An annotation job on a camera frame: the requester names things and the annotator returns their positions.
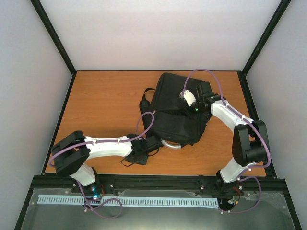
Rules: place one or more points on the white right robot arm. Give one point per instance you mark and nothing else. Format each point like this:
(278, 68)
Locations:
(250, 141)

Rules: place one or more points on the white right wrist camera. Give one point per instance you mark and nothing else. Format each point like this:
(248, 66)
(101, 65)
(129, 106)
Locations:
(188, 97)

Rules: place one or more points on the black student backpack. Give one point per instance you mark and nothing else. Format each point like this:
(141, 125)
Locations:
(171, 123)

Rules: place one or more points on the left black frame post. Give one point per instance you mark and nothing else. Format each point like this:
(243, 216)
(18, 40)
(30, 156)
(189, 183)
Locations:
(37, 5)

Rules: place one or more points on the black frame post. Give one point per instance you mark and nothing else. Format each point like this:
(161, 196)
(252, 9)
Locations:
(280, 10)
(37, 5)

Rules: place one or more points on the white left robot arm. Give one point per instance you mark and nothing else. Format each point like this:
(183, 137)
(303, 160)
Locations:
(69, 156)

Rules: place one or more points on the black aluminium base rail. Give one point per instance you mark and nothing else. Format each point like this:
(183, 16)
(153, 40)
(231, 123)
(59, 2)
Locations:
(113, 184)

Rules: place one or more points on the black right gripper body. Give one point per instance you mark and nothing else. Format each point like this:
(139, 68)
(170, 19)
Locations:
(199, 108)

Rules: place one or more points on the right black frame post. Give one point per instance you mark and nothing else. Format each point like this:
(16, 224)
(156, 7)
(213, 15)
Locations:
(280, 10)

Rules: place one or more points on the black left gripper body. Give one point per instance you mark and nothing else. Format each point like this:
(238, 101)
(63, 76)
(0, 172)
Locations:
(141, 160)

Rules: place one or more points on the light blue cable duct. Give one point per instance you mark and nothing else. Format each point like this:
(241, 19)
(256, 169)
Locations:
(129, 201)

